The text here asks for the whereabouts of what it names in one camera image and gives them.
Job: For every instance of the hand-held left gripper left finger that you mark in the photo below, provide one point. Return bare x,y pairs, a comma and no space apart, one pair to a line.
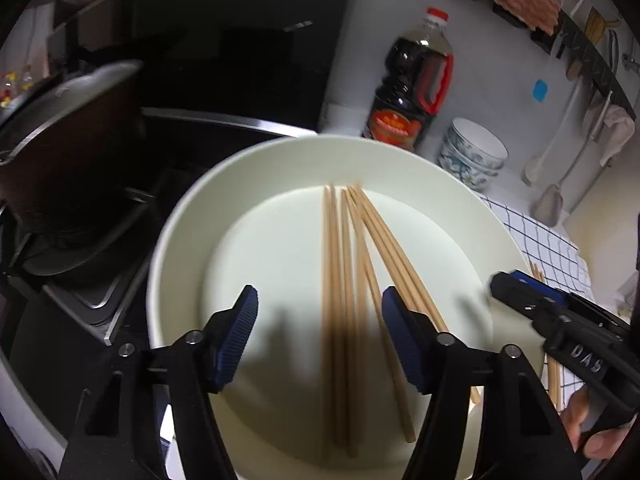
237,340

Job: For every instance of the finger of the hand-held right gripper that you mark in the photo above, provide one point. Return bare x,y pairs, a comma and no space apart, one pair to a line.
510,295
580,307

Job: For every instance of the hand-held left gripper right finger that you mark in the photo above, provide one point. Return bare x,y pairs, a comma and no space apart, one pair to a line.
402,340

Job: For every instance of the bundle of wooden chopsticks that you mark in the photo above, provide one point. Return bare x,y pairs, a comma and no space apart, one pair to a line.
332,285

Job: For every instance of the white plastic basin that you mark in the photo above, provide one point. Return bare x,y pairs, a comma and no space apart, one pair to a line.
250,240

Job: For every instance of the person's right hand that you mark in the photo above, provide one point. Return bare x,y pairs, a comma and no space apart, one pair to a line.
605,445

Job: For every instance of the white black checkered cloth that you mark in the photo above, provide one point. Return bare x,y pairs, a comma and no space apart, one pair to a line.
540,240

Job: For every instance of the cream cutting board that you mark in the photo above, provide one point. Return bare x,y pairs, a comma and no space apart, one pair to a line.
600,230

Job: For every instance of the metal spatula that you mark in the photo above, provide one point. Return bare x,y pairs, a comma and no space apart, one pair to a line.
547,205

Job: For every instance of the white floral ceramic bowl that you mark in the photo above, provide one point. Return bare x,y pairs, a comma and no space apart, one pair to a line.
475,140
455,177
452,162

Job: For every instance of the black gas stove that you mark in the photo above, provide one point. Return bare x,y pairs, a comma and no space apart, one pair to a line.
100,280

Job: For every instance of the light hanging rag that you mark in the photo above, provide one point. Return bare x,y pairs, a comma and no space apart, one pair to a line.
617,132

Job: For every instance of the dark soy sauce bottle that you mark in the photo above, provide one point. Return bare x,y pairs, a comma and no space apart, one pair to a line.
400,110

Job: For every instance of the dark cooking pot with lid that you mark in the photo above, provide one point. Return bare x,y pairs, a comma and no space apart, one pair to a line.
65,150

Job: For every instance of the blue wall hook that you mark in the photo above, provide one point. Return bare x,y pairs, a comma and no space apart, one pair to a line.
541,91

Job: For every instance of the black wall rack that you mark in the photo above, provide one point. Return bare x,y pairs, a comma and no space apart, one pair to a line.
585,55

